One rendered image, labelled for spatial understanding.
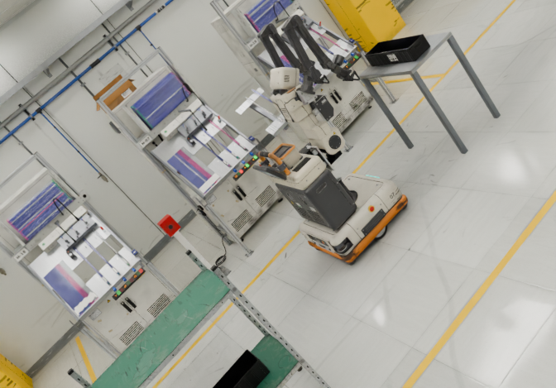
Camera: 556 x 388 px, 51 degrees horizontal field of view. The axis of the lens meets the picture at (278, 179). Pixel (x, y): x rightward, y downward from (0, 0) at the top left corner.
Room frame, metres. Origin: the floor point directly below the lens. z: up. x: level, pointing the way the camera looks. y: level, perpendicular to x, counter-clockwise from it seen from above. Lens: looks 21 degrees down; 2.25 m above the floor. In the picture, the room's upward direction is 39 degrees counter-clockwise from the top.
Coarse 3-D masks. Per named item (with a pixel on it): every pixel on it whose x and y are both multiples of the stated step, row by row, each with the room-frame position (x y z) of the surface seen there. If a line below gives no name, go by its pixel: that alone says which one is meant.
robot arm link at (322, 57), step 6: (294, 18) 3.81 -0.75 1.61; (300, 18) 3.80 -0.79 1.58; (300, 24) 3.80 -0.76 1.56; (300, 30) 3.82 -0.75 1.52; (306, 30) 3.83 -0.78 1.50; (306, 36) 3.82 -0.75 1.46; (312, 36) 3.83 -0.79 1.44; (306, 42) 3.84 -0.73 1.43; (312, 42) 3.82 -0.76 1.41; (312, 48) 3.82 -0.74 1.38; (318, 48) 3.83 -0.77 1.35; (318, 54) 3.82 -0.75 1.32; (324, 54) 3.83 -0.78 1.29; (318, 60) 3.86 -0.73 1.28; (324, 60) 3.81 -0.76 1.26; (330, 60) 3.82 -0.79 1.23; (324, 66) 3.83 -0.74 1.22
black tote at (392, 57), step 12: (408, 36) 4.13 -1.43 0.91; (420, 36) 3.95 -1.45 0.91; (372, 48) 4.49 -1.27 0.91; (384, 48) 4.48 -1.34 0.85; (396, 48) 4.33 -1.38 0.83; (408, 48) 3.92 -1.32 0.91; (420, 48) 3.94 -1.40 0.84; (372, 60) 4.41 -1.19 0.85; (384, 60) 4.27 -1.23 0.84; (396, 60) 4.12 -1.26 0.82; (408, 60) 3.99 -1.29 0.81
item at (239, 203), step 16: (256, 160) 5.40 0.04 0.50; (256, 176) 5.37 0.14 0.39; (192, 192) 5.58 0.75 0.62; (224, 192) 5.27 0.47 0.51; (240, 192) 5.31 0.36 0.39; (256, 192) 5.34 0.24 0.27; (272, 192) 5.37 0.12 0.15; (192, 208) 5.78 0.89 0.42; (224, 208) 5.23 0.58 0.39; (240, 208) 5.27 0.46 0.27; (256, 208) 5.30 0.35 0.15; (208, 224) 5.68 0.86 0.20; (240, 224) 5.24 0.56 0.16
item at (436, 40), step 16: (448, 32) 3.94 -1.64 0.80; (432, 48) 3.91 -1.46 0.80; (400, 64) 4.07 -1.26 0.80; (416, 64) 3.86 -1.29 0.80; (464, 64) 3.93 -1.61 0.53; (368, 80) 4.48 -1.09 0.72; (416, 80) 3.84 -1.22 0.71; (432, 96) 3.84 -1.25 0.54; (384, 112) 4.49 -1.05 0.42; (496, 112) 3.94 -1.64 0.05; (400, 128) 4.47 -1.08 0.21; (448, 128) 3.83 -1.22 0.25
